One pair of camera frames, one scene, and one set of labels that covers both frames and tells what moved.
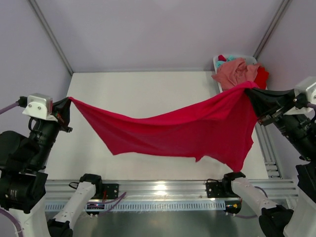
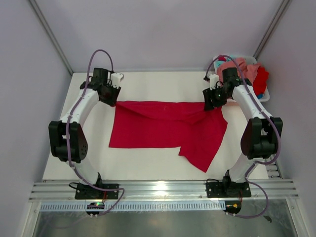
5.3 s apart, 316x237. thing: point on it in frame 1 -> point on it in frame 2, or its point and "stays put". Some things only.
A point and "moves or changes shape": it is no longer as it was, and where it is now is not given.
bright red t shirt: [261, 77] stays put
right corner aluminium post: [284, 5] stays put
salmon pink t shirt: [235, 72] stays put
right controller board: [232, 207] stays put
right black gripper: [260, 99] -> [209, 94]
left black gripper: [61, 112] -> [112, 101]
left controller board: [94, 208] stays put
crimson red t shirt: [223, 127] moves or changes shape
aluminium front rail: [162, 190] stays put
